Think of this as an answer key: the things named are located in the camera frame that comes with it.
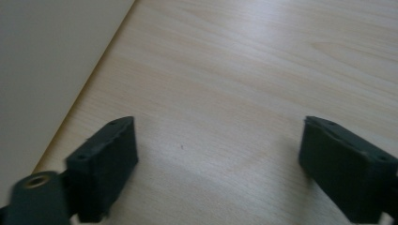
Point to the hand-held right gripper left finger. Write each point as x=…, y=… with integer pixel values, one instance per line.
x=103, y=168

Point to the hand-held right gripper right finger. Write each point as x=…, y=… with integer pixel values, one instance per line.
x=347, y=168

